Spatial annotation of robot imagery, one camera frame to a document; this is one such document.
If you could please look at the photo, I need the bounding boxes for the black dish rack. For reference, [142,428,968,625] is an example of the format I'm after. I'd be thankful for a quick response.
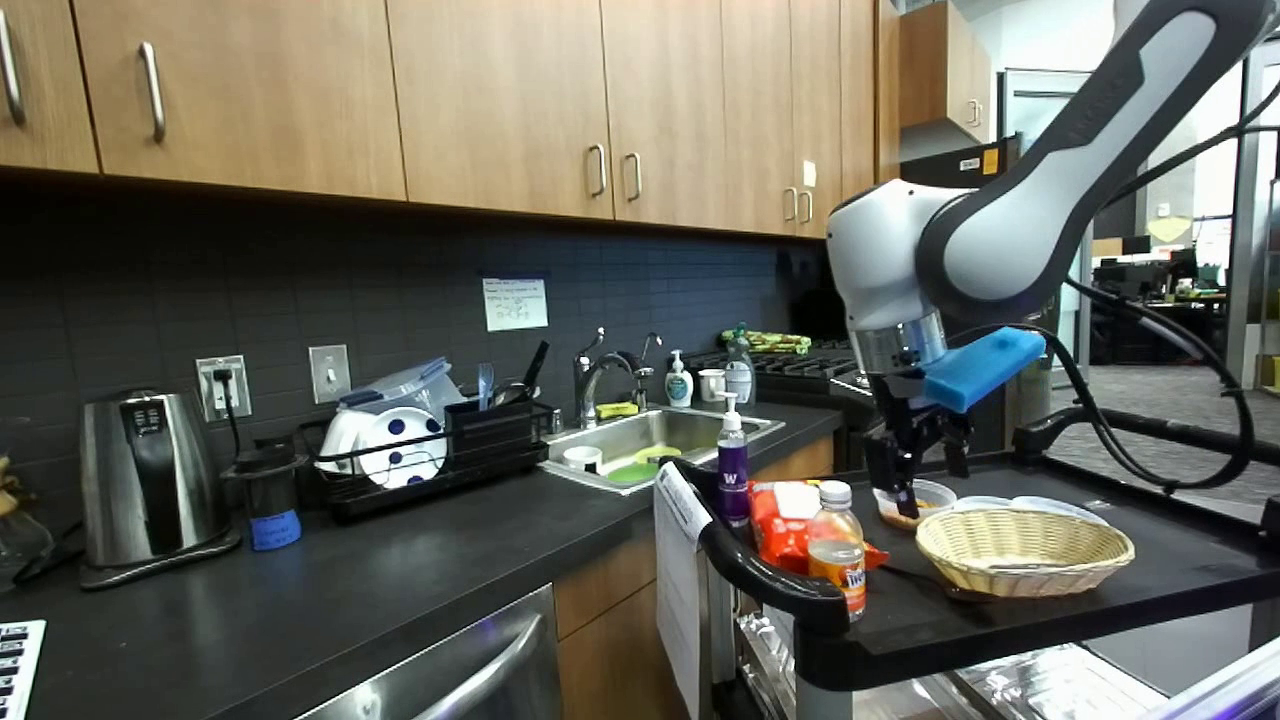
[299,398,559,524]

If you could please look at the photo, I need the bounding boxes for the black tumbler with blue tape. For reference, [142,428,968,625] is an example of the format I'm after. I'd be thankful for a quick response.
[221,436,310,553]

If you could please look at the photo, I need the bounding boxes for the black utility cart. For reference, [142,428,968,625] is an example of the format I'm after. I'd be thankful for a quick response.
[674,404,1280,720]

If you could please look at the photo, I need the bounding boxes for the stainless steel electric kettle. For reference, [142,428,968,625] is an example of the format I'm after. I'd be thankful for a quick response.
[77,387,244,592]

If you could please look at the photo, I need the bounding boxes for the small chrome tap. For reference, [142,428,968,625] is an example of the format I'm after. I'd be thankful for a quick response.
[634,331,664,412]

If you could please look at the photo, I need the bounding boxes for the white keyboard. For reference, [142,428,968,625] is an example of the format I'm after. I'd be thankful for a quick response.
[0,618,49,720]

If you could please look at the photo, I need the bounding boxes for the white paper sheet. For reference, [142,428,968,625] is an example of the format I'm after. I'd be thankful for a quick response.
[653,462,714,720]

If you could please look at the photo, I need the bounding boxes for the white pump soap dispenser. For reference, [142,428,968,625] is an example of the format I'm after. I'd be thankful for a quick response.
[664,349,695,410]

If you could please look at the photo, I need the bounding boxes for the green plate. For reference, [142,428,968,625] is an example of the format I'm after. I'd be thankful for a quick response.
[604,444,684,488]

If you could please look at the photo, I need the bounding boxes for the purple pump soap bottle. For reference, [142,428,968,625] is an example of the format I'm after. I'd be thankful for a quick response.
[715,390,752,529]

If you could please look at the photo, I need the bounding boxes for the black kitchen utensil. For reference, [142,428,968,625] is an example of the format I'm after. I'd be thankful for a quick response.
[516,339,552,404]

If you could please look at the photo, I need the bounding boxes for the black gas stove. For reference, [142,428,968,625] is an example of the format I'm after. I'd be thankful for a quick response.
[688,338,885,471]

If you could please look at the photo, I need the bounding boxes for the chrome kitchen tap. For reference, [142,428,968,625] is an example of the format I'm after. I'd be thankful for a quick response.
[572,326,642,432]

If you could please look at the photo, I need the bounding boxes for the glass carafe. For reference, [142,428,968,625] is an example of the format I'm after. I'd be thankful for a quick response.
[0,454,57,593]

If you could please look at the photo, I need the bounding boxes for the row of wooden wall cabinets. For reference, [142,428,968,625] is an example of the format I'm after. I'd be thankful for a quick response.
[0,0,901,241]

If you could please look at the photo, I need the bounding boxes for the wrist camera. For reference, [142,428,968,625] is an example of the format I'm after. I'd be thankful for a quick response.
[921,326,1048,415]

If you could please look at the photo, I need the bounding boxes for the clear plastic food cup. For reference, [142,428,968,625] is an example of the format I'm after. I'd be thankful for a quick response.
[873,479,959,531]

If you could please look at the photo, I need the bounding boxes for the orange juice bottle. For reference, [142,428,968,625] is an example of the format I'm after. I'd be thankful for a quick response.
[806,480,869,624]

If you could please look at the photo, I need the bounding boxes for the stainless steel dishwasher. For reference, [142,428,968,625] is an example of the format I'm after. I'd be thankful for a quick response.
[288,582,567,720]

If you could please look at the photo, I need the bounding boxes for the desk with monitors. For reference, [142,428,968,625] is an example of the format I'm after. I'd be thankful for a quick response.
[1089,232,1233,367]

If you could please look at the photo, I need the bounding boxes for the stainless steel sink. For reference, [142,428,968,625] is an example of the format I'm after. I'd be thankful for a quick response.
[539,405,787,497]

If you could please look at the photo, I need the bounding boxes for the wall socket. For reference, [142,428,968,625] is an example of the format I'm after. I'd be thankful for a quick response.
[194,354,254,424]

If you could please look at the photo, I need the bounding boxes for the white bowl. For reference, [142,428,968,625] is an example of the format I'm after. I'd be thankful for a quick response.
[314,409,377,475]

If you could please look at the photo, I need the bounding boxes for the wooden base cabinets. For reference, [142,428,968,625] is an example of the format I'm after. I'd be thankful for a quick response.
[552,434,837,720]

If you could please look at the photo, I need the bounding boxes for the orange snack bag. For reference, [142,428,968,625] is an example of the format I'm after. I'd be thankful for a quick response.
[747,480,890,577]

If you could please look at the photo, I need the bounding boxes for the black cable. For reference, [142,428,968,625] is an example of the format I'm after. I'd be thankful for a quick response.
[212,369,244,463]

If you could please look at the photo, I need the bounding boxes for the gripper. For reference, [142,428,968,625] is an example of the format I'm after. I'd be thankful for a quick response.
[862,371,977,520]

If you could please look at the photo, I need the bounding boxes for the white plate with blue dots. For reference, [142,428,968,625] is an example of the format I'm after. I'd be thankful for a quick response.
[354,406,449,490]

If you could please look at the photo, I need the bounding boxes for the white paper note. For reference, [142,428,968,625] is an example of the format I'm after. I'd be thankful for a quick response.
[481,276,551,334]

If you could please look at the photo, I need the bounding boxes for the green yellow towel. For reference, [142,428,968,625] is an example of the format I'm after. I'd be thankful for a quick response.
[719,329,814,357]

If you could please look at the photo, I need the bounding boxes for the brown wicker basket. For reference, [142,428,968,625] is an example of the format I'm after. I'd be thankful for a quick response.
[915,506,1137,600]

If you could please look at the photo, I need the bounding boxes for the clear container with blue lid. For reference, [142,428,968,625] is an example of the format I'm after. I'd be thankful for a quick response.
[337,356,467,423]

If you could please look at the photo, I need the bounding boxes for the wooden wall cabinet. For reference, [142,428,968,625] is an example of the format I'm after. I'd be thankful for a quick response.
[897,0,994,147]

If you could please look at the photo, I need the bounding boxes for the wall switch plate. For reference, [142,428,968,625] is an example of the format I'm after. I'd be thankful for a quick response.
[307,343,353,406]

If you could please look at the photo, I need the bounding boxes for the clear dish soap bottle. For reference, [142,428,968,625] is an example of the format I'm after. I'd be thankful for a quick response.
[723,322,757,407]

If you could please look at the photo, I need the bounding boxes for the clear plastic lid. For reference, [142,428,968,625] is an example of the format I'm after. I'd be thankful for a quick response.
[950,494,1112,527]

